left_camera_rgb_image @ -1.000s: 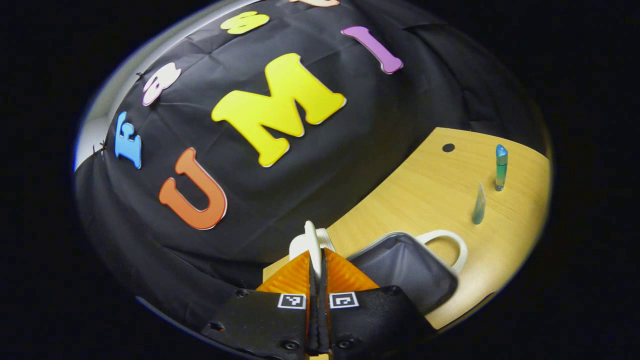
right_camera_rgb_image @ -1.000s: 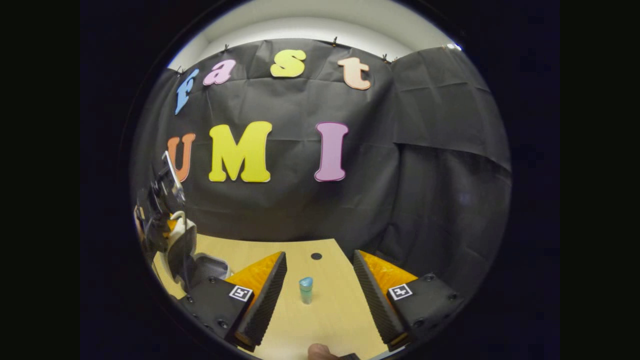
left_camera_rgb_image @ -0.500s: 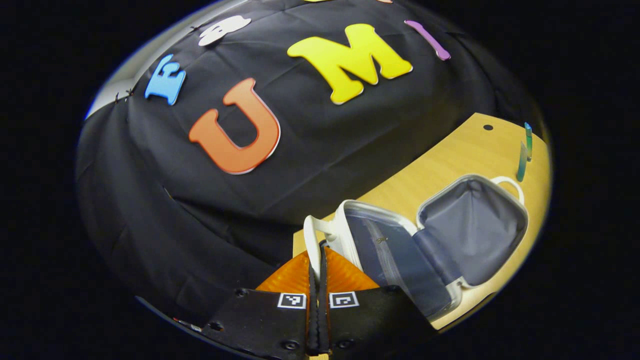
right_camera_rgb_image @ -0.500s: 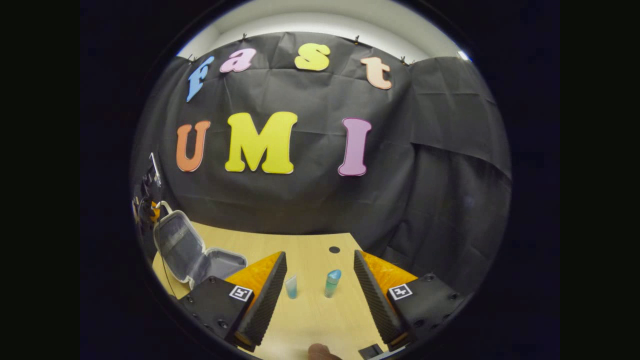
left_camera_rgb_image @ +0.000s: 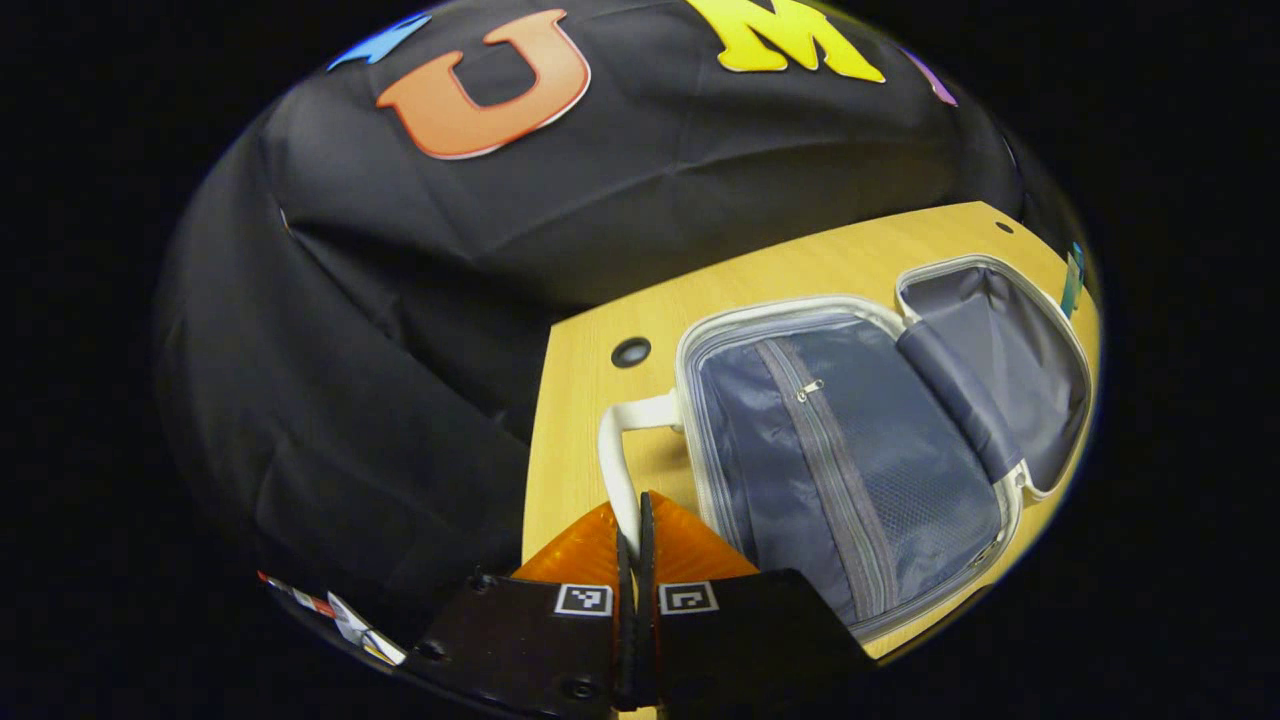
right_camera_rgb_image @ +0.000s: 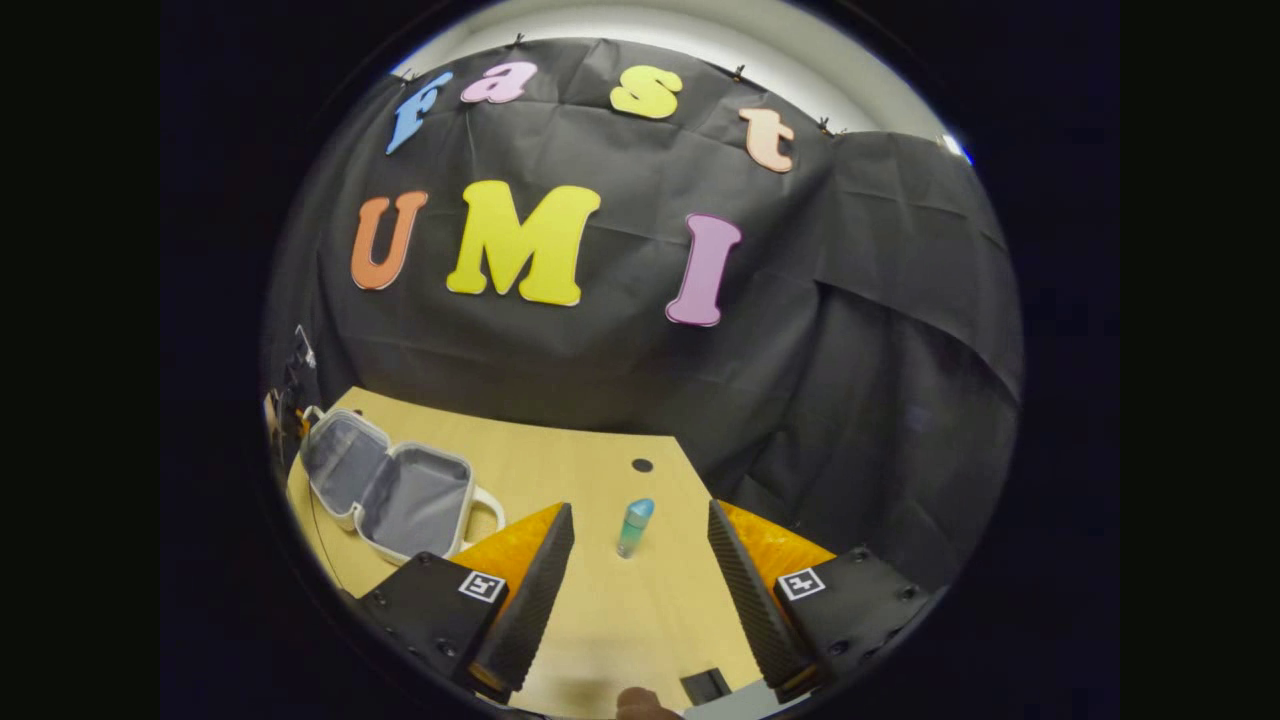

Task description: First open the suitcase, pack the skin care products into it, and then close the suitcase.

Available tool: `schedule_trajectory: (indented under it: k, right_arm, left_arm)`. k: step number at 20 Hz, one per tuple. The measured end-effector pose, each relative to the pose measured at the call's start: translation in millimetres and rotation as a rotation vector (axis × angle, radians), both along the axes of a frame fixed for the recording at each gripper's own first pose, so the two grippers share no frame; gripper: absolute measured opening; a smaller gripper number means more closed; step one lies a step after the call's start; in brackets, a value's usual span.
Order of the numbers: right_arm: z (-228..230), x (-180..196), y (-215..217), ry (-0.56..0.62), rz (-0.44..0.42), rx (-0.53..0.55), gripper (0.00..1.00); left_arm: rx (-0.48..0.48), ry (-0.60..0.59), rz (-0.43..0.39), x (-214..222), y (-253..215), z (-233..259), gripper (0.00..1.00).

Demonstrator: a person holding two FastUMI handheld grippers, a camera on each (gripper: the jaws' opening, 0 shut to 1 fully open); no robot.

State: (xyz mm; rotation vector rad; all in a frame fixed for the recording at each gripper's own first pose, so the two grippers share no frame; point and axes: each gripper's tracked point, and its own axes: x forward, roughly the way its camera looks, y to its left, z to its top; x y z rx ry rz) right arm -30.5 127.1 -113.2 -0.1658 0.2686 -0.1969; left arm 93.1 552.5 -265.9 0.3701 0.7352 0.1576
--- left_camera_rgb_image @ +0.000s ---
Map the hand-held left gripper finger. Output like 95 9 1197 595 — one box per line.
638 490 879 711
400 502 638 716

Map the colourful printed paper strip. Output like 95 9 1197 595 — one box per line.
257 570 408 668

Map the small white suitcase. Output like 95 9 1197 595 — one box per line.
597 254 1094 643

